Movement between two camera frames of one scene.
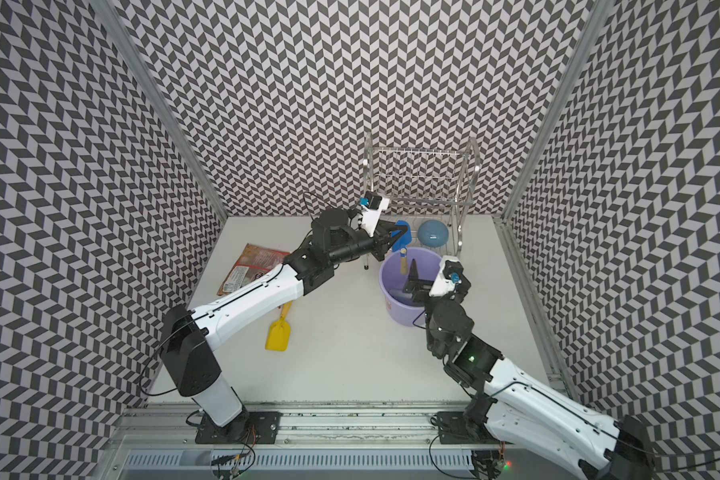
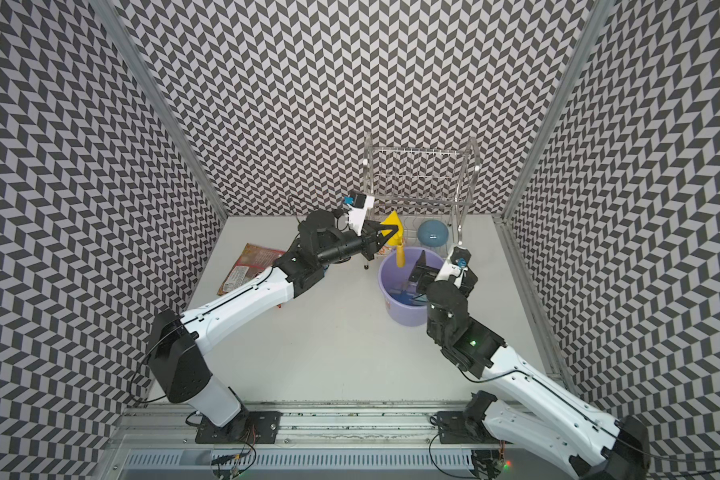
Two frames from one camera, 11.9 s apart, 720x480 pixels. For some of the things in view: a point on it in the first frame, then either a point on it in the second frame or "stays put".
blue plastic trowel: [402, 243] → [409, 298]
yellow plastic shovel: [279, 332] → [397, 239]
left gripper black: [381, 239] stays put
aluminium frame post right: [539, 325] stays put
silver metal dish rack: [418, 195] stays put
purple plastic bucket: [401, 308] stays put
